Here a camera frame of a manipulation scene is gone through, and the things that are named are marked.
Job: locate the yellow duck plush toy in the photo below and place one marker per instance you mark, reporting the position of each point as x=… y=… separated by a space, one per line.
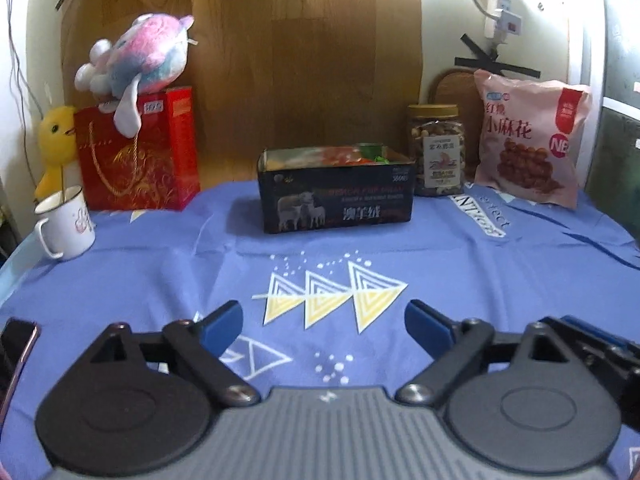
x=55 y=145

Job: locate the pink and blue plush toy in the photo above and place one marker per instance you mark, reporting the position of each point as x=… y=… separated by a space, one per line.
x=145 y=55

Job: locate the clear nut jar yellow lid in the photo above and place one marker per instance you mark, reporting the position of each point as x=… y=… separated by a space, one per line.
x=437 y=160

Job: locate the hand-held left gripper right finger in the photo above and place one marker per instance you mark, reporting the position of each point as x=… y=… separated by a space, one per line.
x=427 y=327

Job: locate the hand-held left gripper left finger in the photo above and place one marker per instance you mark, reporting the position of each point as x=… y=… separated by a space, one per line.
x=222 y=327

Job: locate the black smartphone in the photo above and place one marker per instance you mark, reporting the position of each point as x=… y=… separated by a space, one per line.
x=17 y=345

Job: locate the blue printed tablecloth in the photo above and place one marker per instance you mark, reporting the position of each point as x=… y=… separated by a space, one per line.
x=150 y=270

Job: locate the dark printed storage box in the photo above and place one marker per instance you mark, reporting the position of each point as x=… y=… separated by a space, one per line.
x=340 y=195

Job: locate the large pink snack bag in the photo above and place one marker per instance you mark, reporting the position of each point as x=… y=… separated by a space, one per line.
x=525 y=135

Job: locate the wooden board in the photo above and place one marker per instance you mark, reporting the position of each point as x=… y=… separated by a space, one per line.
x=300 y=60

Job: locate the red gift bag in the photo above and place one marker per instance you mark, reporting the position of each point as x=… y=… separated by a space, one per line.
x=160 y=160

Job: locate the crossed black tape strips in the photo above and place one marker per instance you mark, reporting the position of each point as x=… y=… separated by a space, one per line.
x=500 y=64

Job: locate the white enamel mug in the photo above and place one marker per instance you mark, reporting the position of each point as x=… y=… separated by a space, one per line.
x=70 y=230

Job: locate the white power strip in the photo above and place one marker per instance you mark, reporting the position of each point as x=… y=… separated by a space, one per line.
x=507 y=10

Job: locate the round woven mat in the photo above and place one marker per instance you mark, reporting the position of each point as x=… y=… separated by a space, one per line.
x=450 y=91

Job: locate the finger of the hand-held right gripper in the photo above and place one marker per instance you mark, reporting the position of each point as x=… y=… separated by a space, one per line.
x=595 y=335

